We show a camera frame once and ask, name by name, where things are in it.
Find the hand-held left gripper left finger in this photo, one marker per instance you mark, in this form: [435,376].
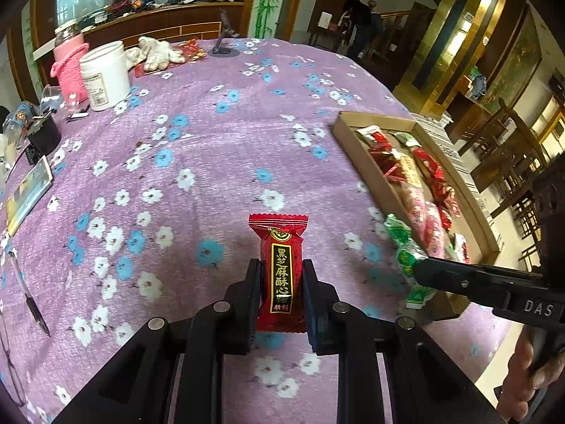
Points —
[254,300]

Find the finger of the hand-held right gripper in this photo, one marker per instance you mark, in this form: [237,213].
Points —
[454,276]

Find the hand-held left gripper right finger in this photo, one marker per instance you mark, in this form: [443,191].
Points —
[311,304]

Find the red candy with black label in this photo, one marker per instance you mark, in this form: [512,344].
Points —
[282,274]

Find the green white snack packet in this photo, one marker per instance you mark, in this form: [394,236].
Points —
[404,247]

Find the pile of mixed snack packets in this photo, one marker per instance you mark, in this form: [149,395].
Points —
[423,172]

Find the cardboard box tray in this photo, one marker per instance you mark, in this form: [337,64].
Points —
[353,148]

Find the person's right hand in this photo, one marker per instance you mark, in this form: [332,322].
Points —
[516,384]

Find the wooden chair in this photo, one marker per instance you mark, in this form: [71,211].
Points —
[507,150]
[525,221]

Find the purple floral tablecloth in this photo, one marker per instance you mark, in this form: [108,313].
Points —
[198,119]

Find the black pen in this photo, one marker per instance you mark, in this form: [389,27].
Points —
[33,309]

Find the dark phone stand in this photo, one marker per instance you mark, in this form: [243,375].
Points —
[223,51]

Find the red patterned packet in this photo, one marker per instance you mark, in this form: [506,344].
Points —
[192,48]

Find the small black box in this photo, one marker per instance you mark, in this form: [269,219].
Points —
[44,137]

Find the white gloves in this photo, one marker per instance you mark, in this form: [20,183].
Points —
[154,53]

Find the white plastic jar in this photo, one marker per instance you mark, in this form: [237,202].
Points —
[106,75]

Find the white box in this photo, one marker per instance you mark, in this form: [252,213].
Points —
[325,20]

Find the clear plastic cup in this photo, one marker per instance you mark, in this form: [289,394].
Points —
[50,97]

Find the wooden sideboard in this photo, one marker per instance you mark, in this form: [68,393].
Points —
[167,22]

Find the clear plastic bottle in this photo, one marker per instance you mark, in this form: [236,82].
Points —
[17,121]

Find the bottle in pink knitted sleeve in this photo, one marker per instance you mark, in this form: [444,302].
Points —
[70,66]

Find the landscape wall painting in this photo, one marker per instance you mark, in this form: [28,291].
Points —
[516,66]

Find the bamboo wall sticker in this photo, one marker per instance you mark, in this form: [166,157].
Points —
[267,0]

